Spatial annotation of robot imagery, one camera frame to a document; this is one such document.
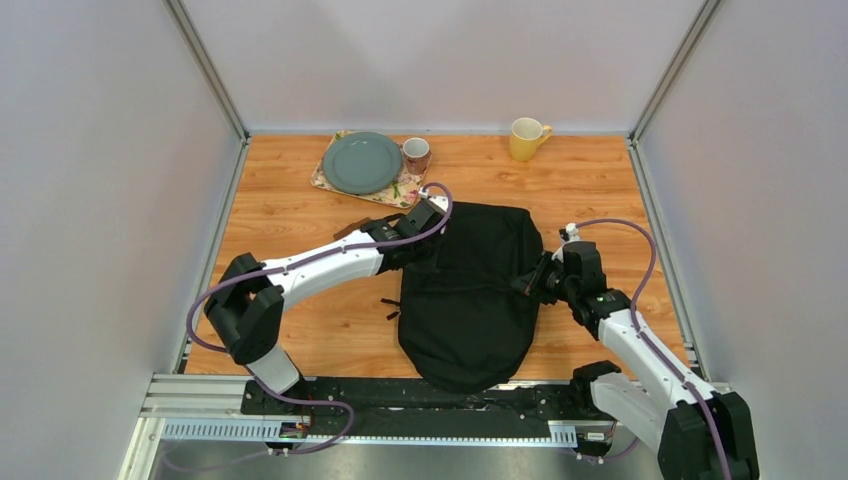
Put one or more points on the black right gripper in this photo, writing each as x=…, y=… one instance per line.
x=529, y=283

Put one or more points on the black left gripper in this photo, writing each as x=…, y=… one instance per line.
x=438, y=240

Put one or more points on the brown leather wallet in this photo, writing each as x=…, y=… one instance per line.
x=351, y=228

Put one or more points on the black fabric student bag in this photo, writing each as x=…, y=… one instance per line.
x=460, y=321

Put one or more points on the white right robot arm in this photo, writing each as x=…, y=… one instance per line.
x=695, y=431

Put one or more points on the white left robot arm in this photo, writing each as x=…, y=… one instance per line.
x=247, y=306

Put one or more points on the floral serving tray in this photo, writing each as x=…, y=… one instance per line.
x=401, y=193

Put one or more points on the brown patterned mug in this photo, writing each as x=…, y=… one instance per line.
x=417, y=153

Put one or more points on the teal ceramic plate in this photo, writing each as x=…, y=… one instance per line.
x=362, y=163

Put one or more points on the yellow ceramic mug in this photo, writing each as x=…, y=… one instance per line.
x=527, y=135

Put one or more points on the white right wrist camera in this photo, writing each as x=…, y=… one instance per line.
x=569, y=233

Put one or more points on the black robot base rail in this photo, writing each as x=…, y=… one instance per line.
x=415, y=409

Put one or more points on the aluminium frame post left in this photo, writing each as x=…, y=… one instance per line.
x=192, y=38

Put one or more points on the aluminium frame post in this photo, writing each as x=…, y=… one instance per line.
x=680, y=58
x=192, y=38

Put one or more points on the aluminium frame post right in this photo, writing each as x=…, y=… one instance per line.
x=680, y=58

